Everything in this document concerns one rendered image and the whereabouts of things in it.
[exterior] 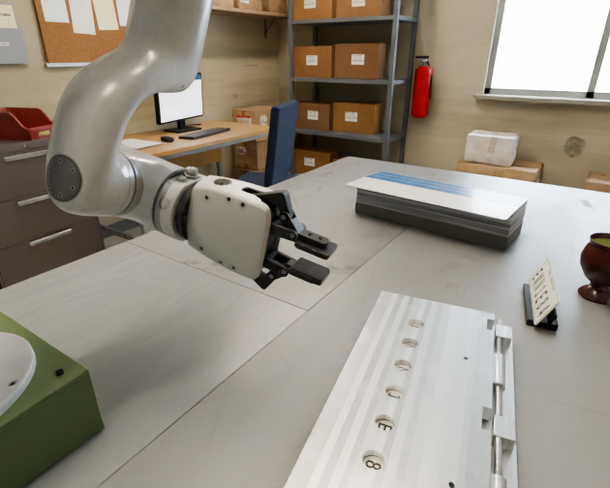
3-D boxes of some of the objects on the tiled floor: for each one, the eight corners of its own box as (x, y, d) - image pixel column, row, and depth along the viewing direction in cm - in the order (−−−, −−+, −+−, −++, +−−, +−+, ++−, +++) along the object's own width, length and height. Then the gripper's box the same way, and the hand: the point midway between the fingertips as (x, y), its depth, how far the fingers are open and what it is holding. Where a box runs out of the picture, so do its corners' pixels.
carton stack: (284, 175, 489) (282, 101, 454) (307, 179, 472) (307, 103, 437) (233, 194, 425) (228, 108, 390) (259, 199, 408) (254, 111, 373)
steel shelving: (313, 181, 467) (315, -29, 384) (400, 197, 414) (424, -43, 331) (289, 191, 434) (287, -37, 351) (381, 209, 381) (403, -53, 298)
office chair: (263, 227, 343) (258, 94, 300) (325, 244, 312) (329, 98, 269) (213, 252, 300) (198, 101, 257) (279, 274, 269) (274, 106, 226)
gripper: (167, 276, 51) (300, 339, 46) (174, 149, 43) (336, 210, 38) (203, 252, 57) (324, 305, 53) (216, 137, 49) (359, 188, 45)
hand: (312, 258), depth 46 cm, fingers open, 3 cm apart
